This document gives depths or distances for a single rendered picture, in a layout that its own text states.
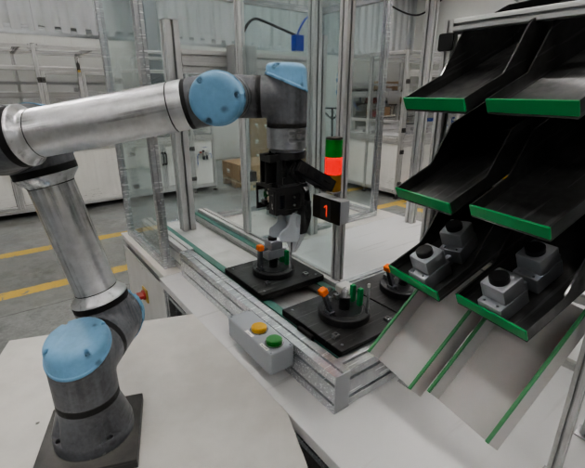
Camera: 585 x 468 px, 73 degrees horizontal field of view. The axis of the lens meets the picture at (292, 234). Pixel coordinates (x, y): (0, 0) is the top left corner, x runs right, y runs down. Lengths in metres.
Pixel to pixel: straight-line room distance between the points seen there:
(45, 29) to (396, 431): 8.56
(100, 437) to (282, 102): 0.71
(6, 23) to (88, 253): 8.06
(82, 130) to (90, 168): 5.47
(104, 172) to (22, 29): 3.48
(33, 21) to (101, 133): 8.23
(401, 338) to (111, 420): 0.61
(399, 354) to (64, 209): 0.73
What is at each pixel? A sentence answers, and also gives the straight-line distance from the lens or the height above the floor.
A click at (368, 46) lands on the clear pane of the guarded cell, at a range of 2.35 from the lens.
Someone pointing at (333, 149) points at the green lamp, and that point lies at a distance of 1.16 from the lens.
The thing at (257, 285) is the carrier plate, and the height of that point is 0.97.
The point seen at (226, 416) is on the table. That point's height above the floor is 0.86.
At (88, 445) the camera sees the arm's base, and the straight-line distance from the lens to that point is 0.93.
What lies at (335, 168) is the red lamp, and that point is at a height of 1.33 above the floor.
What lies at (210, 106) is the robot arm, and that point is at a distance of 0.60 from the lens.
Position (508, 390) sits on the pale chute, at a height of 1.05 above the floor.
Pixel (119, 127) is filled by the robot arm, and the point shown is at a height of 1.49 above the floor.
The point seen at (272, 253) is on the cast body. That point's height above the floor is 1.05.
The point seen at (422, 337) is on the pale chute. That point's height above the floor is 1.06.
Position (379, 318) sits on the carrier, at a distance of 1.11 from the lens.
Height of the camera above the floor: 1.54
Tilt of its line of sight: 20 degrees down
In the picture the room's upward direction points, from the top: straight up
